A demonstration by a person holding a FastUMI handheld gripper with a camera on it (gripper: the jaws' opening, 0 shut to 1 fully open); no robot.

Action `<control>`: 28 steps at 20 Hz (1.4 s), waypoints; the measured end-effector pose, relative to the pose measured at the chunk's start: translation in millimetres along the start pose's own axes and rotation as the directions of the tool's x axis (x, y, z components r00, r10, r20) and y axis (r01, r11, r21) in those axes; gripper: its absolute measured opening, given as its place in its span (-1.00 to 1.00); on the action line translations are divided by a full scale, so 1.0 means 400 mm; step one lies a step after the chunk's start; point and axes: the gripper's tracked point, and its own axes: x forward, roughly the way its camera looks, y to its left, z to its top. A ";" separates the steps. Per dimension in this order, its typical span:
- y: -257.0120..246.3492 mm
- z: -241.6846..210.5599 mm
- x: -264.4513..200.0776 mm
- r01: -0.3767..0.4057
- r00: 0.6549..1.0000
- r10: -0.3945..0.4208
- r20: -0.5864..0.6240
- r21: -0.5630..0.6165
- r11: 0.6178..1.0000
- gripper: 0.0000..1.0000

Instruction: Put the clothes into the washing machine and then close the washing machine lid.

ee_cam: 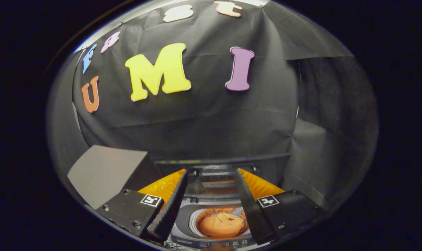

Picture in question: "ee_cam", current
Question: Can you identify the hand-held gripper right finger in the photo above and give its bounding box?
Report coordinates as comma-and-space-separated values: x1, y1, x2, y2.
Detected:
235, 168, 325, 245

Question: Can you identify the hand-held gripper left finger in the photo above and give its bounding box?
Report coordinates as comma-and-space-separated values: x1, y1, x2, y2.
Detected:
95, 169, 189, 244

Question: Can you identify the orange polo shirt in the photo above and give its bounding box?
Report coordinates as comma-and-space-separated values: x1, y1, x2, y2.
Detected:
196, 208, 249, 239

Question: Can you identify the grey cabinet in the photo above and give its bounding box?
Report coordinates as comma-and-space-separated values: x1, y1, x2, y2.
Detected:
67, 145, 149, 210

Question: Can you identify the black backdrop cloth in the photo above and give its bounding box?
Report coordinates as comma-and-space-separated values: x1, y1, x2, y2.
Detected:
46, 0, 378, 210

